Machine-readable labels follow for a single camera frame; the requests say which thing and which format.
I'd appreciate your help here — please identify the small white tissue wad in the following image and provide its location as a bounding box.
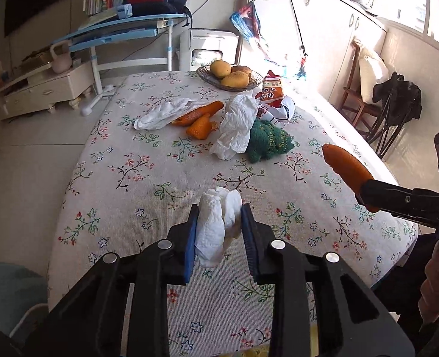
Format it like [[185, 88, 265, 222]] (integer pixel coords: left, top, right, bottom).
[[195, 187, 243, 268]]

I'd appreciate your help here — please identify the green knitted cloth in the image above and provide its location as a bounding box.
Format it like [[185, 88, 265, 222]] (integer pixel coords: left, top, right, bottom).
[[245, 118, 294, 164]]

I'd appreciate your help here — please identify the orange peel short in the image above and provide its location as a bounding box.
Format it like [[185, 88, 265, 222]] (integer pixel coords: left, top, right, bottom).
[[185, 113, 219, 140]]

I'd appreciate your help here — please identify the white tissue paper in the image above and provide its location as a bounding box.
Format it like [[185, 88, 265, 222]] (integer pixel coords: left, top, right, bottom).
[[133, 98, 201, 131]]

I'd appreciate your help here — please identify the orange peel curved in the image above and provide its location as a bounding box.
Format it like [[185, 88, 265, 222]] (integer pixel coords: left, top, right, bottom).
[[171, 101, 224, 126]]

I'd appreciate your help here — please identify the white plastic bag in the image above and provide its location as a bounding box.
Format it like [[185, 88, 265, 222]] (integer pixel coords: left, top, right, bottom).
[[210, 92, 258, 160]]

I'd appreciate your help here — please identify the red orange snack bag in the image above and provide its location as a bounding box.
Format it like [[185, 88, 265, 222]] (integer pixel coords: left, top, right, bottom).
[[256, 70, 296, 124]]

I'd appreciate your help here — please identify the person's right hand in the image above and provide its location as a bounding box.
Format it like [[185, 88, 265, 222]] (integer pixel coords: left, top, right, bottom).
[[418, 241, 439, 324]]

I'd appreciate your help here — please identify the floral tablecloth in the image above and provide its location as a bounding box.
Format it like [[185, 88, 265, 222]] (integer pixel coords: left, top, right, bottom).
[[48, 72, 418, 356]]

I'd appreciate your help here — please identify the wooden chair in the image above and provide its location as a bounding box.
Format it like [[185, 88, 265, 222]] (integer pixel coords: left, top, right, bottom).
[[338, 39, 381, 138]]

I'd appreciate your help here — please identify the white cushion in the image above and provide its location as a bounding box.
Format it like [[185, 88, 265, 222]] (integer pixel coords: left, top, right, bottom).
[[358, 46, 390, 105]]

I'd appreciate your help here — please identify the yellow mango front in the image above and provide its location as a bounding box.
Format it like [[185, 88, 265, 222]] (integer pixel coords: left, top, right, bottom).
[[221, 72, 249, 89]]

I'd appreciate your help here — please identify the yellow mango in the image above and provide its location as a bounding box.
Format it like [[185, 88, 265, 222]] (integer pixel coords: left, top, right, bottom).
[[221, 72, 249, 89], [210, 60, 232, 80]]

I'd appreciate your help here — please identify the yellow mango left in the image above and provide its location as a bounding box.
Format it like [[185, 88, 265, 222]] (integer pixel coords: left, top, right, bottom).
[[210, 60, 232, 80]]

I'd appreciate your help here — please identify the brown mango right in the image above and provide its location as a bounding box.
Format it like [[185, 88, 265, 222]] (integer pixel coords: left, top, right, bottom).
[[231, 65, 251, 76]]

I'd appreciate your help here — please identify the white air purifier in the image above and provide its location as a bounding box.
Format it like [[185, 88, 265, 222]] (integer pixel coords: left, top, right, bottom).
[[178, 28, 239, 71]]

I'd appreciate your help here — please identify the blue study desk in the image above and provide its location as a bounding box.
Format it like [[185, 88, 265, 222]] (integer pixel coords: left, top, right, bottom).
[[50, 13, 192, 116]]

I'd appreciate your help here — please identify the white tv cabinet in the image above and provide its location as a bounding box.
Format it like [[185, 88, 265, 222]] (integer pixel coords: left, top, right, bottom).
[[0, 63, 94, 120]]

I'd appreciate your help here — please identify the white balcony cabinet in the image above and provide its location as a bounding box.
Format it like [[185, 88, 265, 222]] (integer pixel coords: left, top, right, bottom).
[[240, 0, 386, 107]]

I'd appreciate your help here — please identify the pink kettlebell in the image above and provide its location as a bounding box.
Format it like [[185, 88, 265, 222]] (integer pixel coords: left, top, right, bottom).
[[50, 40, 72, 74]]

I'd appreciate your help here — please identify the colourful kite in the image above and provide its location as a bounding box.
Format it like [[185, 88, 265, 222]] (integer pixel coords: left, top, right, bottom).
[[230, 2, 308, 82]]

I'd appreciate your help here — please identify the wire fruit basket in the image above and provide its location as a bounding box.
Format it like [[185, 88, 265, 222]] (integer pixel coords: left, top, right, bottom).
[[196, 66, 264, 92]]

